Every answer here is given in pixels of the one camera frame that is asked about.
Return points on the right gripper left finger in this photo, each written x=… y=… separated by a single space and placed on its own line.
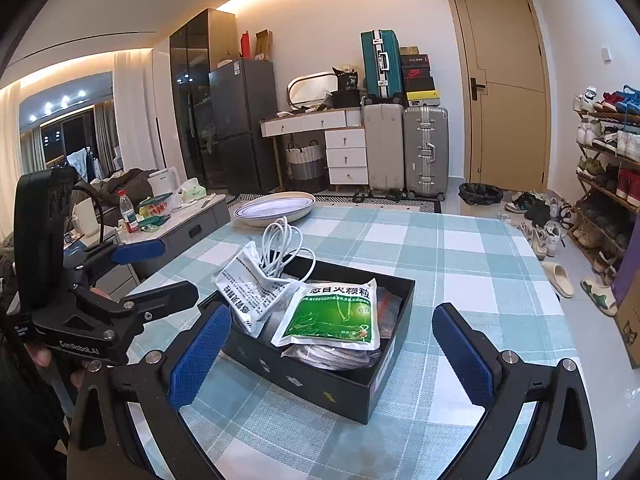
x=104 y=442

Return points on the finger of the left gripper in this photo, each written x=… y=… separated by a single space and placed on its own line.
x=112 y=252
x=138 y=309

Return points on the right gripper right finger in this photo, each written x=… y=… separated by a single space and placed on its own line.
x=559 y=442

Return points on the white medicine sachet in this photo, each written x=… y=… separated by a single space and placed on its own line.
x=251 y=294

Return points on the green medicine sachet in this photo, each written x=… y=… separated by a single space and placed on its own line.
x=338 y=315

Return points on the person left hand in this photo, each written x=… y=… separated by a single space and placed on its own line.
x=42 y=357

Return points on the grey low cabinet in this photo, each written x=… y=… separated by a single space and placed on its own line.
x=185 y=227

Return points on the plastic water bottle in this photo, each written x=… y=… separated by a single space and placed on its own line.
x=129 y=216

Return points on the white electric kettle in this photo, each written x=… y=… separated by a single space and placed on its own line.
x=164 y=181

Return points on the tissue pack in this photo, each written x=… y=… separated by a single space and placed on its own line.
x=191 y=190

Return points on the oval white bowl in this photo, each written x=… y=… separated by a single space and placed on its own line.
x=269 y=208

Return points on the cardboard box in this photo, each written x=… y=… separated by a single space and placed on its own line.
x=628 y=323

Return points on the green white slipper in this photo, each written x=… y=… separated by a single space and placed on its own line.
x=601 y=296

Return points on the beige slipper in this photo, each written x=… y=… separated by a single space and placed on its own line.
x=559 y=279

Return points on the black storage box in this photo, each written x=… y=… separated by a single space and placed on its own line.
x=345 y=382

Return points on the striped laundry basket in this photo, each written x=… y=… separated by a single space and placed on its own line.
x=307 y=167

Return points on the purple bag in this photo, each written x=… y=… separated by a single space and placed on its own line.
x=624 y=277

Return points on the dark grey refrigerator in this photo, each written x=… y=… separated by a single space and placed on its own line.
x=243 y=95

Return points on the black glass cabinet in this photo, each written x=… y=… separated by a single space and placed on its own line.
x=195 y=50

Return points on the white drawer desk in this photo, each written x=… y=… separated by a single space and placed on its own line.
x=343 y=137

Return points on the oval mirror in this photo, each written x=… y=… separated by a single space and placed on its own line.
x=308 y=91

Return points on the black handbag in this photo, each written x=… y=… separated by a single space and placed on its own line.
x=347 y=92

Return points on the wooden shoe rack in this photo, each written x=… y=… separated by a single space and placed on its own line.
x=608 y=172

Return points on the beige suitcase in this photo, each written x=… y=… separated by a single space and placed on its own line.
x=384 y=146

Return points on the teal suitcase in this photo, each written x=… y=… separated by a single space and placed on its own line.
x=382 y=67

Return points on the silver suitcase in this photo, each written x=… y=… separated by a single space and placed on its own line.
x=426 y=145

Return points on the stack of shoe boxes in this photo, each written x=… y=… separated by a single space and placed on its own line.
x=419 y=84

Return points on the wooden door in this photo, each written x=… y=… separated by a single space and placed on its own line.
x=506 y=93

